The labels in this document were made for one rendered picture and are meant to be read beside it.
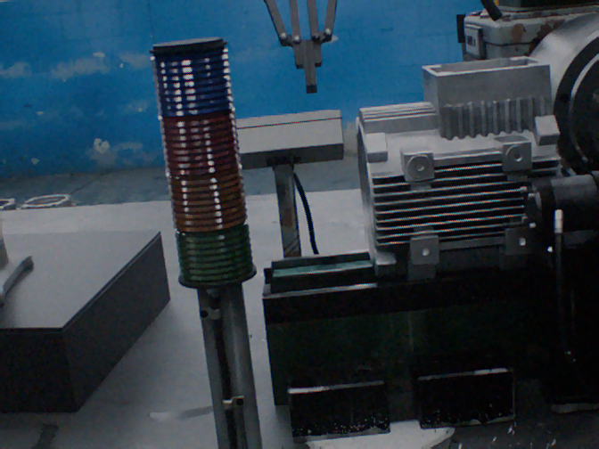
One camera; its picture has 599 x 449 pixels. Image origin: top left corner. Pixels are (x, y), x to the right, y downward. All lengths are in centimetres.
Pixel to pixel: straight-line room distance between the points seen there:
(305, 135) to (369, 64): 538
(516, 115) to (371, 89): 563
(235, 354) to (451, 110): 38
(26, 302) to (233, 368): 46
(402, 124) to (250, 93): 578
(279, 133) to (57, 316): 38
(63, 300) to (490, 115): 55
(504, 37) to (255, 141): 46
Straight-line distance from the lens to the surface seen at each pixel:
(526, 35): 149
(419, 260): 97
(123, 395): 113
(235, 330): 75
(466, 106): 99
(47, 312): 113
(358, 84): 662
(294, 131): 124
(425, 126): 100
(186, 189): 71
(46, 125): 730
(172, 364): 119
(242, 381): 77
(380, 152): 96
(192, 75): 69
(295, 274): 110
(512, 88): 100
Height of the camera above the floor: 125
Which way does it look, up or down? 15 degrees down
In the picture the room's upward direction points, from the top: 6 degrees counter-clockwise
